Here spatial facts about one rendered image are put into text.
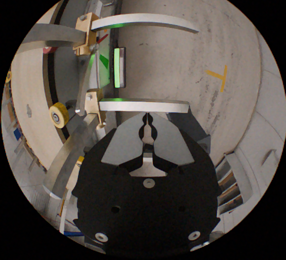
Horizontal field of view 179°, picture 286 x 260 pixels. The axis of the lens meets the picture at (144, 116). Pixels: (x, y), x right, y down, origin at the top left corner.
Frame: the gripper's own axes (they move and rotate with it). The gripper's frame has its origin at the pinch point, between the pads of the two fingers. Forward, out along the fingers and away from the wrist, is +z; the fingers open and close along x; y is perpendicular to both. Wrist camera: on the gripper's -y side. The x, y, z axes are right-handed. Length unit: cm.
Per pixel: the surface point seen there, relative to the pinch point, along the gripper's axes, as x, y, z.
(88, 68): -10.0, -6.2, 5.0
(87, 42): -14.4, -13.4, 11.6
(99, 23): -11.8, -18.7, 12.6
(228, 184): 224, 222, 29
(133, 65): -13, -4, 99
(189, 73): 48, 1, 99
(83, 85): -8.9, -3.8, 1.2
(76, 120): -37, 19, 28
